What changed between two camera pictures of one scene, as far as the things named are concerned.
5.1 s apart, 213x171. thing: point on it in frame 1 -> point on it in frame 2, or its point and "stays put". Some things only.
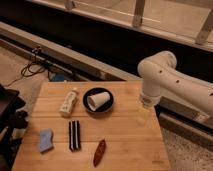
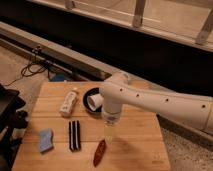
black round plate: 102,108 stays put
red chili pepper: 99,153 stays put
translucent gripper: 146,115 -> 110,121
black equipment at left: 12,118 stays put
